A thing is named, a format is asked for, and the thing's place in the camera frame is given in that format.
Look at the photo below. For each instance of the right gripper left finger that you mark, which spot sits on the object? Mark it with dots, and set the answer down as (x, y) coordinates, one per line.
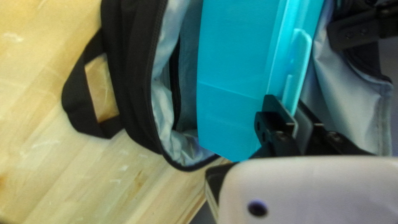
(276, 140)

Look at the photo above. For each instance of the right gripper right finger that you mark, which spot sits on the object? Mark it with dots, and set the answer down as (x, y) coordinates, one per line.
(329, 144)

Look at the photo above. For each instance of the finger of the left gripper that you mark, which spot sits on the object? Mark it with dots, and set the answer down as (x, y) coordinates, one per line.
(357, 31)

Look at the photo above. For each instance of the translucent teal lunch box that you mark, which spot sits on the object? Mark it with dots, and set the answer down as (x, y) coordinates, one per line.
(236, 62)

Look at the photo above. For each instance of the black backpack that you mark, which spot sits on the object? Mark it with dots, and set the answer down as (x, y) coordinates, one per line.
(133, 62)

